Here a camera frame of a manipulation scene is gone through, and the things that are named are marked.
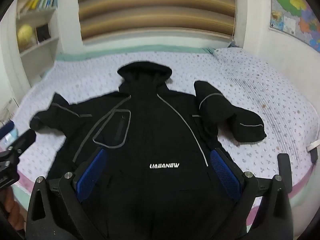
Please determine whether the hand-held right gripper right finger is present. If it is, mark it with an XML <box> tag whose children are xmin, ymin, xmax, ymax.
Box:
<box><xmin>210</xmin><ymin>147</ymin><xmax>294</xmax><ymax>233</ymax></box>

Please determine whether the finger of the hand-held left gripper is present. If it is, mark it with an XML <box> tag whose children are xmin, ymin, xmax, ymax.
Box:
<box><xmin>0</xmin><ymin>120</ymin><xmax>37</xmax><ymax>155</ymax></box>

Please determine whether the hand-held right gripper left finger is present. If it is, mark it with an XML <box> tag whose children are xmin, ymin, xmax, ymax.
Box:
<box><xmin>26</xmin><ymin>147</ymin><xmax>109</xmax><ymax>240</ymax></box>

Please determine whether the black hooded jacket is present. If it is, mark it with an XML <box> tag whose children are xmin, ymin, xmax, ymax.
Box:
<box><xmin>29</xmin><ymin>60</ymin><xmax>267</xmax><ymax>240</ymax></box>

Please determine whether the person's left hand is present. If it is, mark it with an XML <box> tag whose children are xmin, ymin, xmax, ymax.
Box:
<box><xmin>0</xmin><ymin>187</ymin><xmax>25</xmax><ymax>232</ymax></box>

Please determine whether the bed with dotted white sheet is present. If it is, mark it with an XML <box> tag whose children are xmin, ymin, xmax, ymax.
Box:
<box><xmin>7</xmin><ymin>44</ymin><xmax>320</xmax><ymax>230</ymax></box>

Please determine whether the white bookshelf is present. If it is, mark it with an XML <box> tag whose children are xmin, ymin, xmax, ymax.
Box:
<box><xmin>14</xmin><ymin>0</ymin><xmax>63</xmax><ymax>83</ymax></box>

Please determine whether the yellow ball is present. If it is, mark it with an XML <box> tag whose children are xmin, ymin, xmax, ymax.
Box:
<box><xmin>17</xmin><ymin>24</ymin><xmax>34</xmax><ymax>46</ymax></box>

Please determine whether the black box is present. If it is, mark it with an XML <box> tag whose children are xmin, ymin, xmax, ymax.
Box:
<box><xmin>35</xmin><ymin>24</ymin><xmax>50</xmax><ymax>43</ymax></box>

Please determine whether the striped tan window blind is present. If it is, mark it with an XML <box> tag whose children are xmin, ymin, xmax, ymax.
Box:
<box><xmin>78</xmin><ymin>0</ymin><xmax>237</xmax><ymax>46</ymax></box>

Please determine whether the white blind cord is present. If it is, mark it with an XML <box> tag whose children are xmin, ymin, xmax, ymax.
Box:
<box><xmin>231</xmin><ymin>0</ymin><xmax>237</xmax><ymax>46</ymax></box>

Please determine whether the colourful wall map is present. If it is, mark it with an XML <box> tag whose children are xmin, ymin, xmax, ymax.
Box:
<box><xmin>269</xmin><ymin>0</ymin><xmax>320</xmax><ymax>50</ymax></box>

